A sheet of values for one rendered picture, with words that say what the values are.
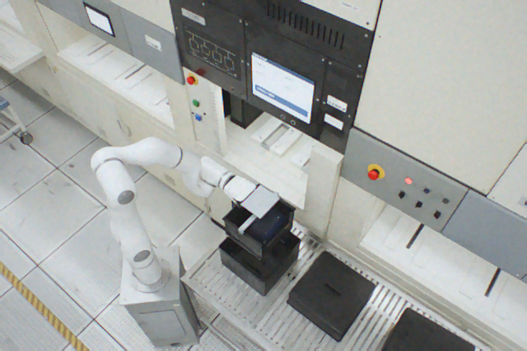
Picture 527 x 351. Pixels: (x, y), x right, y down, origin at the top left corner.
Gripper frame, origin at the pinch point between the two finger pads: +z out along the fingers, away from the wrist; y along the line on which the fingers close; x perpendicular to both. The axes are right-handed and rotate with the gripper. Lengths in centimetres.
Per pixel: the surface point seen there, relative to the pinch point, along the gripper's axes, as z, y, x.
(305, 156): -16, -56, -36
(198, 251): -61, -6, -126
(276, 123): -43, -66, -35
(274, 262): 6.6, -3.2, -49.1
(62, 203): -168, 31, -126
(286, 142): -30, -58, -36
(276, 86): -16.0, -29.5, 31.1
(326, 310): 41, 4, -40
